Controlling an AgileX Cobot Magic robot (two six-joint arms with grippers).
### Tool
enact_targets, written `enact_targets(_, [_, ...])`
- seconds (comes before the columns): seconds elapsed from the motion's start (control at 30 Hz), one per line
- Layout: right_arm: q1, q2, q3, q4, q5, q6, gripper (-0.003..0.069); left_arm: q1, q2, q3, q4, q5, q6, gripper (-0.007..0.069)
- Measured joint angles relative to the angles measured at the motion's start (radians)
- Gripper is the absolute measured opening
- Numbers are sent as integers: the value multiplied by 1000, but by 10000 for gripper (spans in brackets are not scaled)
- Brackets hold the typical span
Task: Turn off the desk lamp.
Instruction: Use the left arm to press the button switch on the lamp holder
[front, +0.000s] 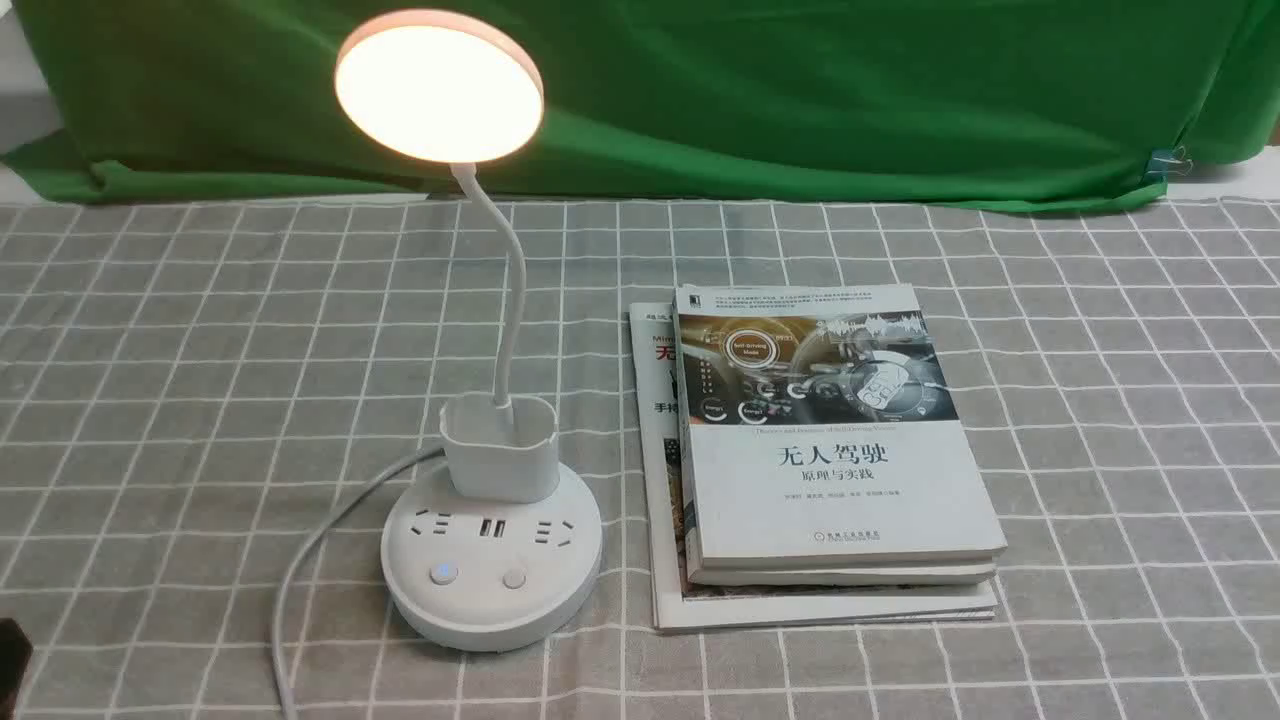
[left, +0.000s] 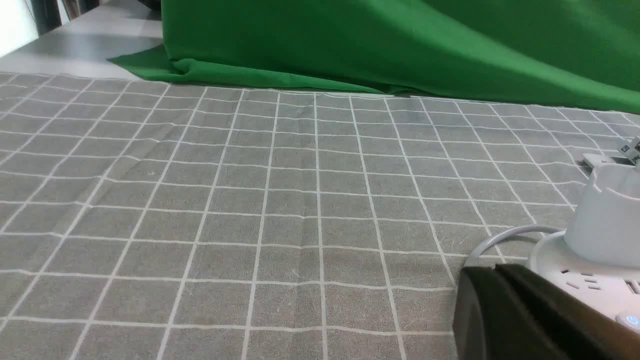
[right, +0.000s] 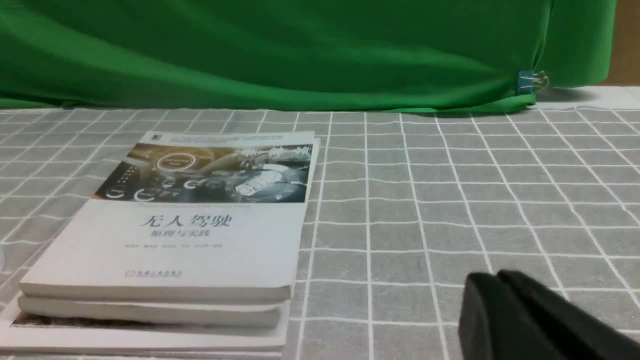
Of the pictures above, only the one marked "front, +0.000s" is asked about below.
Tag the bottom white magazine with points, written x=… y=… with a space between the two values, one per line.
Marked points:
x=680 y=606

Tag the grey checkered tablecloth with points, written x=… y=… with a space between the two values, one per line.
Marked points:
x=188 y=390

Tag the white desk lamp with sockets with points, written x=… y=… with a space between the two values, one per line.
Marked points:
x=499 y=543

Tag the dark object at left edge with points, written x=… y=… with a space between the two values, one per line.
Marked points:
x=16 y=651

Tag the green backdrop cloth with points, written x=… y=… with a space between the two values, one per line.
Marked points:
x=1025 y=106

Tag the blue binder clip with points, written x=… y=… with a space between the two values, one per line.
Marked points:
x=1167 y=164

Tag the grey self-driving textbook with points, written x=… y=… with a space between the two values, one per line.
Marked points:
x=819 y=433

